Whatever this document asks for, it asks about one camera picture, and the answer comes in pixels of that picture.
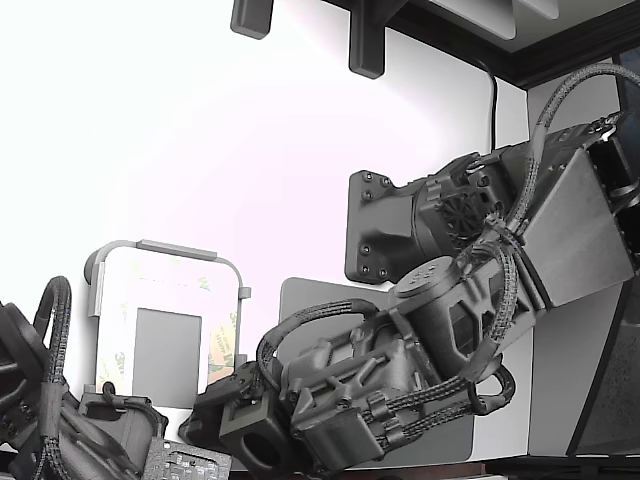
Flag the black ribbed gripper body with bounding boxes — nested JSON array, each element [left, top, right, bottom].
[[277, 317, 444, 471]]

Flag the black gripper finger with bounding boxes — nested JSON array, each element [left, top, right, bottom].
[[177, 403, 224, 446]]

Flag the black blocky gripper body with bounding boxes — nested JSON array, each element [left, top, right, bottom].
[[77, 382, 170, 454]]

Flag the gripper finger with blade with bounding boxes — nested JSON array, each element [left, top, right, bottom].
[[192, 360, 266, 407]]

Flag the tan adhesive-backed device panel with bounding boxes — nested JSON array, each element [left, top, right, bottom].
[[94, 247, 241, 426]]

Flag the black box with round hole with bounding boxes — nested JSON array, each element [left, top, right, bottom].
[[218, 394, 284, 467]]

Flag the grey circuit board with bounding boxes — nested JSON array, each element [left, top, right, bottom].
[[143, 436, 234, 480]]

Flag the dark grey flat tray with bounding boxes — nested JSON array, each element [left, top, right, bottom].
[[278, 277, 477, 464]]

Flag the grey fixture with dark legs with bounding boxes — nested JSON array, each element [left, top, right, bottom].
[[82, 238, 253, 401]]

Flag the white slab panel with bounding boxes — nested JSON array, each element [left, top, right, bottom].
[[427, 0, 564, 42]]

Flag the braided cable loop at gripper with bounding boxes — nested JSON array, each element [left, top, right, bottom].
[[256, 298, 386, 399]]

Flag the braided cable bundle under wrist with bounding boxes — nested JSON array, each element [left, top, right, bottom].
[[367, 364, 516, 444]]

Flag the black braided cable loop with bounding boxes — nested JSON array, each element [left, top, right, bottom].
[[33, 274, 76, 401]]

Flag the long braided arm cable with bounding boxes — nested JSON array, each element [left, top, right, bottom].
[[472, 62, 640, 369]]

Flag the thin black cable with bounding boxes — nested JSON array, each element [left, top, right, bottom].
[[472, 53, 500, 152]]

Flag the tall black bracket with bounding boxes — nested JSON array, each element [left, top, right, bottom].
[[348, 0, 387, 80]]

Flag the short black bracket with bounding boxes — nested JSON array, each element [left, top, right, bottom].
[[229, 0, 275, 40]]

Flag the black frame moulding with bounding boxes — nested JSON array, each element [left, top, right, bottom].
[[319, 0, 640, 92]]

